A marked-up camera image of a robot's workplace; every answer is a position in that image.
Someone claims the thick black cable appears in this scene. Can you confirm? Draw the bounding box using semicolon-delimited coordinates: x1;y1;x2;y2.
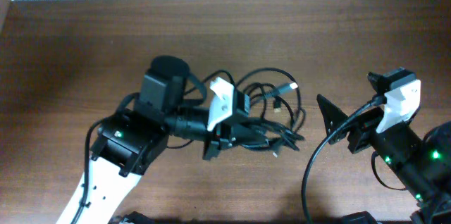
235;68;307;158

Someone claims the thin black usb cable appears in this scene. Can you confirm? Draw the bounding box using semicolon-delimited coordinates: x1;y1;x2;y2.
246;81;299;107

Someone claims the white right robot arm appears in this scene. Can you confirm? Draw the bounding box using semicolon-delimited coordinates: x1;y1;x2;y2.
331;107;450;224

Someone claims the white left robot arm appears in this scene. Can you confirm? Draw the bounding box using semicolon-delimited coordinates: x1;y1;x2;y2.
58;56;266;223

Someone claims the black right camera cable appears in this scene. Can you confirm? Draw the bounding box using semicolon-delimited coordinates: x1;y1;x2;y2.
301;95;387;224

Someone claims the black camera cable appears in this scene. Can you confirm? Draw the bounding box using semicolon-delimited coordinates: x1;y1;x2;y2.
70;69;236;224
301;95;387;224

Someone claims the black left camera cable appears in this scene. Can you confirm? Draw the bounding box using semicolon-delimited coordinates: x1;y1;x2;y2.
70;69;236;224

